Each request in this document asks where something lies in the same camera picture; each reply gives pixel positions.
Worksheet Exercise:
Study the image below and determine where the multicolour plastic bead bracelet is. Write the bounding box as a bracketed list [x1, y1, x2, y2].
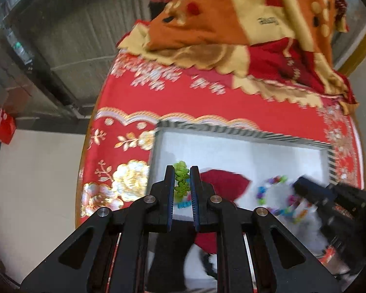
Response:
[255, 175, 310, 222]

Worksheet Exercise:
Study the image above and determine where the red floral tablecloth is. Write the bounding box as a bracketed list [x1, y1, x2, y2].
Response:
[76, 52, 364, 293]

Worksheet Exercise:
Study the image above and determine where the orange floral blanket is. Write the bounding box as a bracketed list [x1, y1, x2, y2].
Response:
[117, 0, 360, 114]

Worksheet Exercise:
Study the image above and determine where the striped cardboard box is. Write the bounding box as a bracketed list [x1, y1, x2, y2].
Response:
[146, 120, 336, 293]

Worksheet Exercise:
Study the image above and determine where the black scrunchie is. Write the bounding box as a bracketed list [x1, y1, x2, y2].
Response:
[200, 249, 218, 280]

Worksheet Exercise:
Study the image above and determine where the red box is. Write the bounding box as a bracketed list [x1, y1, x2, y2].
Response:
[0, 108, 18, 145]

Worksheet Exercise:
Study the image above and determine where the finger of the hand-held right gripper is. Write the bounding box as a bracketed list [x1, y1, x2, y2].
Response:
[189, 165, 345, 293]
[293, 175, 336, 208]
[20, 165, 176, 293]

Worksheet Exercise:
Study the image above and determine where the dark red bow scrunchie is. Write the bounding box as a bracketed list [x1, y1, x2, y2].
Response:
[194, 169, 252, 254]

